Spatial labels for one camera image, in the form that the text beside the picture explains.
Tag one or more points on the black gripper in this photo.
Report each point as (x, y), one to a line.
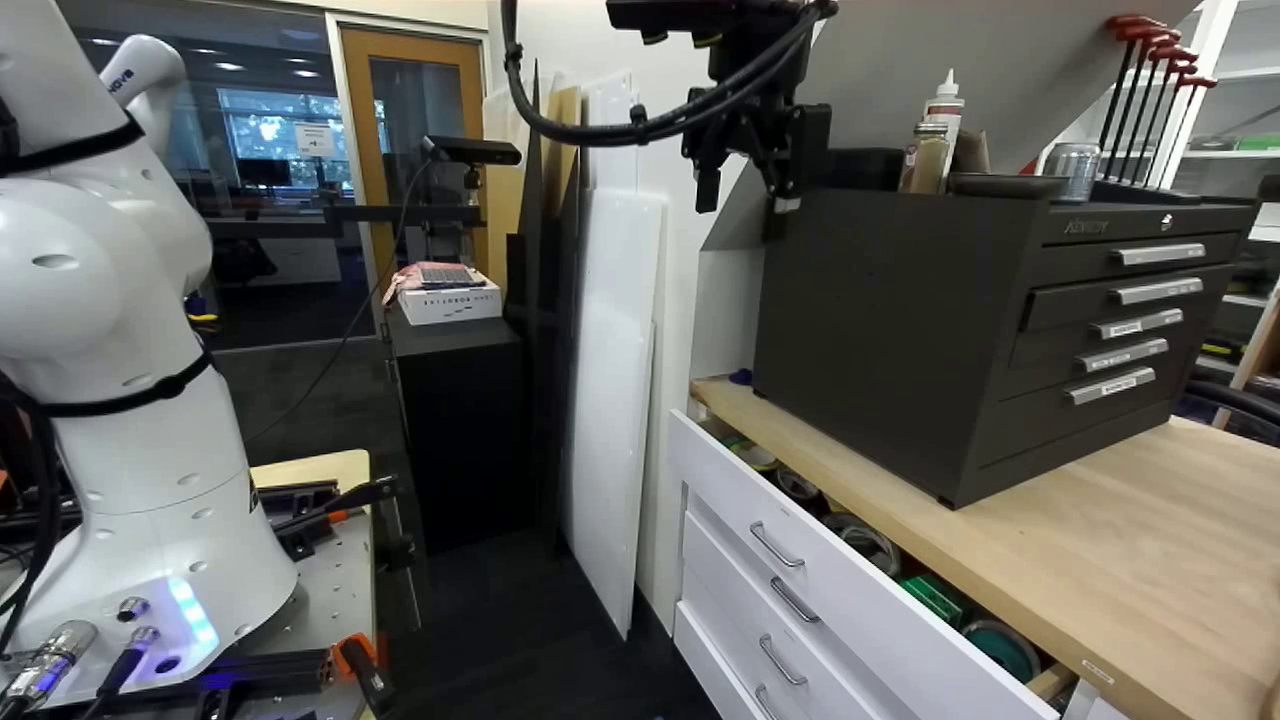
(750, 92)

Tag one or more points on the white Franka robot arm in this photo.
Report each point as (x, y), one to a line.
(104, 266)

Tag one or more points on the wooden leaning board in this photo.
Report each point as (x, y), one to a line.
(563, 185)

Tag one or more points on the black metal tool chest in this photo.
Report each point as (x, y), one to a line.
(883, 332)

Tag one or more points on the glue bottle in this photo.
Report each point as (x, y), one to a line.
(947, 105)

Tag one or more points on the white leaning board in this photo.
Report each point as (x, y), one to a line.
(617, 402)

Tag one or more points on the silver can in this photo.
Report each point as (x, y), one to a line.
(1071, 168)

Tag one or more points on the pink white box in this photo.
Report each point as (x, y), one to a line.
(445, 297)

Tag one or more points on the dark office desk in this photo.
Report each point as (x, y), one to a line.
(284, 246)

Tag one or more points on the computer monitor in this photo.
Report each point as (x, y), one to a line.
(267, 173)

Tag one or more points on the white shelving unit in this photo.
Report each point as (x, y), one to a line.
(1242, 83)

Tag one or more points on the metal robot mounting table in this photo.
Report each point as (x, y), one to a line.
(336, 594)

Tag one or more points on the wrist mounted camera box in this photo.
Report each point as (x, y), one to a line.
(664, 19)

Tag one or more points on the black stereo camera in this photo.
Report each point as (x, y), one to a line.
(472, 151)

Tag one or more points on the black pedestal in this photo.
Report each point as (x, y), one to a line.
(462, 425)

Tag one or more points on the wooden door frame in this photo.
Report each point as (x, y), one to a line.
(348, 144)

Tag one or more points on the black metal bracket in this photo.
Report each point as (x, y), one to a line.
(320, 513)

